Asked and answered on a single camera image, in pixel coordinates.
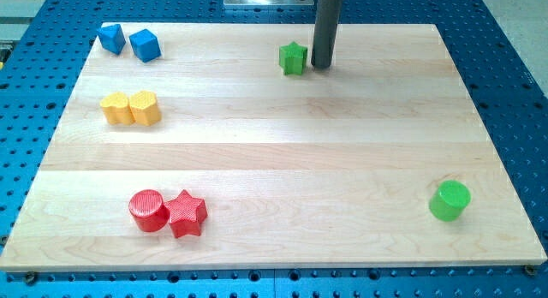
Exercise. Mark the green star block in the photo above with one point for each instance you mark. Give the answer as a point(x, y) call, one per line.
point(292, 58)

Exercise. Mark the red star block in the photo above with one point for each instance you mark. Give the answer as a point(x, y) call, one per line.
point(187, 213)

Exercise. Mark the light wooden board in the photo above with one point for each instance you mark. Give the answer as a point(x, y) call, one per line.
point(328, 169)

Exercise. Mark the yellow hexagon block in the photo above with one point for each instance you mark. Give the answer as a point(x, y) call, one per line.
point(144, 108)

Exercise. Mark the red cylinder block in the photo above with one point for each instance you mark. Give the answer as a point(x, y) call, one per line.
point(148, 210)

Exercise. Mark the dark grey cylindrical robot tool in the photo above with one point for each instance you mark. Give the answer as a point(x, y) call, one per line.
point(325, 32)

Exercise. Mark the blue cube block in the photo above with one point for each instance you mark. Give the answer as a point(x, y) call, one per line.
point(145, 45)

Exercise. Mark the yellow heart block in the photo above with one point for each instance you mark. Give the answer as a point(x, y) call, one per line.
point(116, 109)

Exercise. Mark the green cylinder block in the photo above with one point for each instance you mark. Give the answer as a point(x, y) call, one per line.
point(449, 201)

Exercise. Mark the blue pentagon block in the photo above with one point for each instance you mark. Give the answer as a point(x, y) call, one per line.
point(112, 38)

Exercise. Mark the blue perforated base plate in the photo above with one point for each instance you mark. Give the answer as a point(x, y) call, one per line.
point(499, 48)

